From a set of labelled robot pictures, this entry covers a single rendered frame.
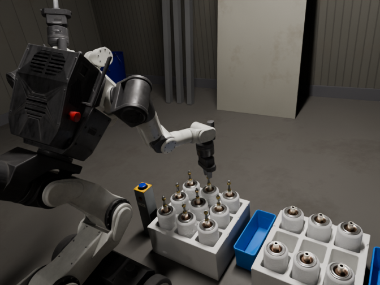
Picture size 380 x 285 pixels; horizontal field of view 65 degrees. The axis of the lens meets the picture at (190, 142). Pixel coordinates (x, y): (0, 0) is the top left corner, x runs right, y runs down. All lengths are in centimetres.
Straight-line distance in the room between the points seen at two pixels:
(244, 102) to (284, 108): 40
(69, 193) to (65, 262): 32
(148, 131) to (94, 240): 49
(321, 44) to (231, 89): 99
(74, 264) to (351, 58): 296
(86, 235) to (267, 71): 223
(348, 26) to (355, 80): 52
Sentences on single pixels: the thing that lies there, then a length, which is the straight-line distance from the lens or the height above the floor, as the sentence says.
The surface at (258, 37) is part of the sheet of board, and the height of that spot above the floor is 72.
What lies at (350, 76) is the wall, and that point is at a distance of 345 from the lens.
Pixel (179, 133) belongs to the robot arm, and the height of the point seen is 65.
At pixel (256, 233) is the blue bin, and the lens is 172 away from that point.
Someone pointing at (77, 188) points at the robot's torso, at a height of 65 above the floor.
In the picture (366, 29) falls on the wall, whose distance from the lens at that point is 334.
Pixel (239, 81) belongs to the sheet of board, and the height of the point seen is 31.
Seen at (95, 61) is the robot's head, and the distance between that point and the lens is 117.
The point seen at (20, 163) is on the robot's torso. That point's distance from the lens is 101.
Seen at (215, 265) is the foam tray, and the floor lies 10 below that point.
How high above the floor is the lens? 122
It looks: 28 degrees down
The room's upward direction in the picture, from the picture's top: 8 degrees counter-clockwise
